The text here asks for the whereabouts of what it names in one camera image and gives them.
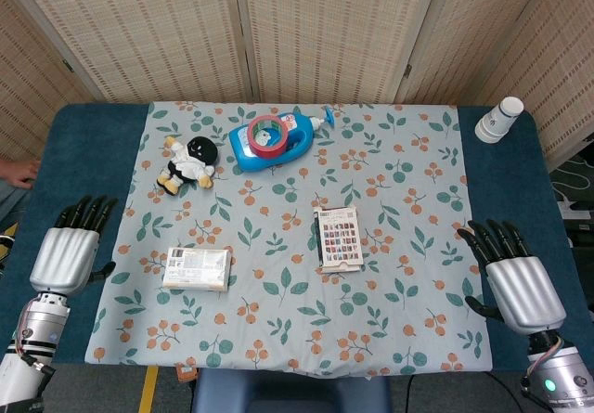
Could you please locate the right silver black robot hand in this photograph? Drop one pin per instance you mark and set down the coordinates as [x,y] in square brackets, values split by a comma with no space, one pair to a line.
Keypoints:
[524,287]

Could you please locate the beige woven folding screen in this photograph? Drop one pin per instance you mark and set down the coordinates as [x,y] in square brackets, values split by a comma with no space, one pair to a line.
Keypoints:
[139,37]

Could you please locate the white power strip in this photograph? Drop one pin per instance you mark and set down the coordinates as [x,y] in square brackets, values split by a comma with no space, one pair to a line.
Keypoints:
[577,210]

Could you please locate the white paper cup stack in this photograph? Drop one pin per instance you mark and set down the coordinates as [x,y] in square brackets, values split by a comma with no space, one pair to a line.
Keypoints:
[496,123]

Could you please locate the bystander grey trousers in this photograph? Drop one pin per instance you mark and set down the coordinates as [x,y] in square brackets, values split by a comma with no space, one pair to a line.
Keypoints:
[9,204]

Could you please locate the dark blue table cover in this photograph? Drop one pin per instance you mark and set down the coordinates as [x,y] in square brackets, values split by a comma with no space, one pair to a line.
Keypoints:
[83,153]

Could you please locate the white paper packet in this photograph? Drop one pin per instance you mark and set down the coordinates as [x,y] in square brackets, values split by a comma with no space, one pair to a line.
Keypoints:
[197,269]

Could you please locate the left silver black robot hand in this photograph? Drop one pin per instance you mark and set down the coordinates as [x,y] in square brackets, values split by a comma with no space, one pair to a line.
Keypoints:
[60,255]

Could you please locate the black white plush doll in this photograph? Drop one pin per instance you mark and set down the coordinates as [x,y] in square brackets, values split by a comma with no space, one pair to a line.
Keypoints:
[185,164]

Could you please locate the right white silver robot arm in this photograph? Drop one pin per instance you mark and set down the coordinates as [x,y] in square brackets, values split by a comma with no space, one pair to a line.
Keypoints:
[564,378]

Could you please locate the blue padded stool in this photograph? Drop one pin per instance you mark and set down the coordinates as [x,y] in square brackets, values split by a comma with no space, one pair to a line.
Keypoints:
[287,394]

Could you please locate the metal screen hinge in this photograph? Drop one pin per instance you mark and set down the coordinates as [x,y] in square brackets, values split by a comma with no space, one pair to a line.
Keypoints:
[68,66]
[407,71]

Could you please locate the floral tablecloth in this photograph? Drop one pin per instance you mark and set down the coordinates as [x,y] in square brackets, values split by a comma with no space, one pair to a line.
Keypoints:
[287,301]

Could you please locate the red tape roll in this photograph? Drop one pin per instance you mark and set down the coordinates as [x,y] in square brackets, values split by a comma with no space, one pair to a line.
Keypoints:
[278,147]

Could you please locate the small orange tag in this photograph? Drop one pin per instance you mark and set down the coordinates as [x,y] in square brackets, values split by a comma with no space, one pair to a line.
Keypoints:
[187,374]

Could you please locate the bystander bare hand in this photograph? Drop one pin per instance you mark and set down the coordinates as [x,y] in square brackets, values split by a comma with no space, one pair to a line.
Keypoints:
[18,174]

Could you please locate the blue pump detergent bottle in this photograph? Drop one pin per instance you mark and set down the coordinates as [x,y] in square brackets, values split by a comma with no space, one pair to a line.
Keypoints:
[290,151]

